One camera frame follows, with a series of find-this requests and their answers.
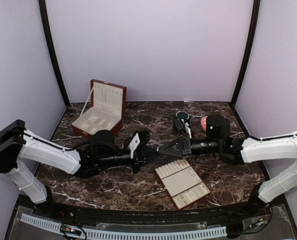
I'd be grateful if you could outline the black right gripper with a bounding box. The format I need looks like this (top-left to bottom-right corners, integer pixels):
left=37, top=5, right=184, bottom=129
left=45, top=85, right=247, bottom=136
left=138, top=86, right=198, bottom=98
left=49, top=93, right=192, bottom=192
left=159, top=133, right=223, bottom=160

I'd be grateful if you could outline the red jewelry tray insert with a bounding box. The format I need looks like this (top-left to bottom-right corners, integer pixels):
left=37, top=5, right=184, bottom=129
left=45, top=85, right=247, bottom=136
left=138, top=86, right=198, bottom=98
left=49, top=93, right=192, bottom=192
left=154, top=159, right=211, bottom=210

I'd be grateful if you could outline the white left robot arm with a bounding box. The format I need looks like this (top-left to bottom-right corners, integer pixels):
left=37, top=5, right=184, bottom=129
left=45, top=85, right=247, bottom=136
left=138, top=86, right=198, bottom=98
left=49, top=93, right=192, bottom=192
left=0, top=119, right=159, bottom=218

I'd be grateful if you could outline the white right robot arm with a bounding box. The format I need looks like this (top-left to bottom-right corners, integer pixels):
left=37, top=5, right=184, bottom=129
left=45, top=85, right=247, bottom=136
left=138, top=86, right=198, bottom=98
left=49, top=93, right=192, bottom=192
left=155, top=114, right=297, bottom=217

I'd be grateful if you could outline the red open jewelry box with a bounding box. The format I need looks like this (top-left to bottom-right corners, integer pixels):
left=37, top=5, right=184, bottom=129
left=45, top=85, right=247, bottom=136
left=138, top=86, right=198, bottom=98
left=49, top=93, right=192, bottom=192
left=71, top=79, right=127, bottom=139

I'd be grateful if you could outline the dark green mug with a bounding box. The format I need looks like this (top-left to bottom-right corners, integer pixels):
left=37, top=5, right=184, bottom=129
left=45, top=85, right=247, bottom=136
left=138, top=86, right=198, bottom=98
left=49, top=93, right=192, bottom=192
left=175, top=111, right=191, bottom=125

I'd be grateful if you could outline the red white patterned bowl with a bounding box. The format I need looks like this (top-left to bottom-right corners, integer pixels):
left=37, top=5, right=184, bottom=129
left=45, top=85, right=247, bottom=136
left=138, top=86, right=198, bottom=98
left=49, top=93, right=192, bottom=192
left=200, top=116, right=207, bottom=131

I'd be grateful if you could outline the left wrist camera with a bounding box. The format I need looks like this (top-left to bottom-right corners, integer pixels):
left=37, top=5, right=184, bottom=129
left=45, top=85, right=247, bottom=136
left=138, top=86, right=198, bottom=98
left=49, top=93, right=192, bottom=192
left=88, top=129, right=151, bottom=160

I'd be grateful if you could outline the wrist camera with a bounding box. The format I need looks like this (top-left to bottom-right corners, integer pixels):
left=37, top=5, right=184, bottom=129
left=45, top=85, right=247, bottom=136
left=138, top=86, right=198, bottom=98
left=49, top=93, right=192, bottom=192
left=88, top=129, right=151, bottom=160
left=172, top=114, right=231, bottom=146

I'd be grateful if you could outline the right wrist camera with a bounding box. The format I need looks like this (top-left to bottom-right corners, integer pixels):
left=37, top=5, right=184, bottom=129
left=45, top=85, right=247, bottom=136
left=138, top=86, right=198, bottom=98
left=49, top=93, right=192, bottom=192
left=172, top=114, right=231, bottom=146

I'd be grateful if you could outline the white slotted cable duct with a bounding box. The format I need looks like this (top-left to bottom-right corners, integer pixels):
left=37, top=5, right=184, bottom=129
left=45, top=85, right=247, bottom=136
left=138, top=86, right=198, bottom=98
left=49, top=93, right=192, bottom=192
left=20, top=213, right=228, bottom=240

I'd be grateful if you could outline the black front table rail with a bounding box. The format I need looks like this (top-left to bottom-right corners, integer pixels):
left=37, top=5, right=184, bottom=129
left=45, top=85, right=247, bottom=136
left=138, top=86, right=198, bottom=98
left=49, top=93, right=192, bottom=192
left=11, top=194, right=291, bottom=225

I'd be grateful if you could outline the right black frame post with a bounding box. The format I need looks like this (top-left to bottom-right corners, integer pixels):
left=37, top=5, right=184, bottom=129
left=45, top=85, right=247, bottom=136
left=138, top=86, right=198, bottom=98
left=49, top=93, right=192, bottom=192
left=230, top=0, right=261, bottom=108

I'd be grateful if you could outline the black frame post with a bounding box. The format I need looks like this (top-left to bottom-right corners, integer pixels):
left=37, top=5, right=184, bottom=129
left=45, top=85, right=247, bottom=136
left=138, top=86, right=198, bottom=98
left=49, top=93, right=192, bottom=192
left=230, top=0, right=261, bottom=108
left=38, top=0, right=71, bottom=108

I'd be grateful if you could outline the left black frame post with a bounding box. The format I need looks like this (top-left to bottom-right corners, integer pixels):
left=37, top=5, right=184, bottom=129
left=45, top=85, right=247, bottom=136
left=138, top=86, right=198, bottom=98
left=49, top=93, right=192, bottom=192
left=38, top=0, right=71, bottom=108

